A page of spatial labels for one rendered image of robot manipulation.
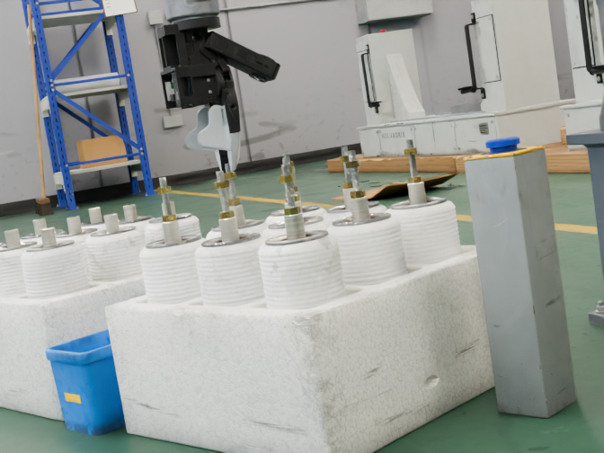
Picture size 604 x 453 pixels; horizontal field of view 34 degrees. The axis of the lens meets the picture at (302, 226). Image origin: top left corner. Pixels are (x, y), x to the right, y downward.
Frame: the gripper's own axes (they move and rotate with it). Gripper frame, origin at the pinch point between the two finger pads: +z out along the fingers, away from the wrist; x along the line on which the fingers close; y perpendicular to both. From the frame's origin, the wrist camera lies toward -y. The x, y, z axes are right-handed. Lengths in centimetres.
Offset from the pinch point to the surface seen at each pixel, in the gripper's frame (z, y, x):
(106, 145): -5, -117, -565
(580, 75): -3, -223, -186
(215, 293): 15.0, 11.5, 17.8
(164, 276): 13.0, 14.7, 7.8
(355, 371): 24.4, 2.0, 34.1
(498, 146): 2.3, -19.4, 36.6
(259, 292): 15.8, 6.5, 19.9
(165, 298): 16.0, 15.0, 7.7
